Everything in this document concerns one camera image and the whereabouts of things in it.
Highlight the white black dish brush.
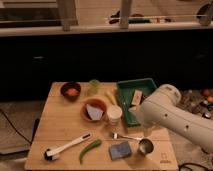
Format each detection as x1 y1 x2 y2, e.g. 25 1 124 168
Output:
44 133 91 161

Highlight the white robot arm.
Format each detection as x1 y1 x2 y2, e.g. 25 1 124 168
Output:
130 84 213 153

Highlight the yellow banana piece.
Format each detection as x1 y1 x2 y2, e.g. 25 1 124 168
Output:
105 91 117 105

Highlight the green translucent cup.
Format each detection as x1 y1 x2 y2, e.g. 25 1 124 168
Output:
88 79 100 95

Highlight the green plastic tray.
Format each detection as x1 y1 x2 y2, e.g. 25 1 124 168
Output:
116 78 157 127

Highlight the orange bowl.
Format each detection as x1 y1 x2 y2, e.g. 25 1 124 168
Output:
81 99 107 122

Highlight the white cup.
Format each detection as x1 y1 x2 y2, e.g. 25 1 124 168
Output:
107 105 122 124

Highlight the grey cloth in bowl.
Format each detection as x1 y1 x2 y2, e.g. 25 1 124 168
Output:
86 104 103 121

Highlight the wooden block in tray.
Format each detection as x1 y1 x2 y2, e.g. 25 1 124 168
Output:
131 90 143 106

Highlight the orange fruit in bowl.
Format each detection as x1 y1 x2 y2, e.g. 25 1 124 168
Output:
66 88 78 96

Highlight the dark red bowl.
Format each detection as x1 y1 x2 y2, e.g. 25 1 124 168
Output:
60 82 81 101

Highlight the green chili pepper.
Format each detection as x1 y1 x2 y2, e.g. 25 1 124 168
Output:
79 139 102 164

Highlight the blue sponge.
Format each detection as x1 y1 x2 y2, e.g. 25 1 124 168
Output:
109 141 132 160

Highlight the metal measuring cup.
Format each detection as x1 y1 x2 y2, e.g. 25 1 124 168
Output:
110 132 154 155

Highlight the black cable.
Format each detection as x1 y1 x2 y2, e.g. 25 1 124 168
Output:
0 108 33 146

